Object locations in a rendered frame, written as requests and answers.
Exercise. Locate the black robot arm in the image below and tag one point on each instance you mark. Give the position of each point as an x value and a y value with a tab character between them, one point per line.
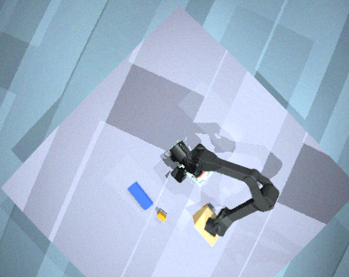
199	160

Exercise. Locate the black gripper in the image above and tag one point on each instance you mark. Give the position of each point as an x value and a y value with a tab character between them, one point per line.
179	173

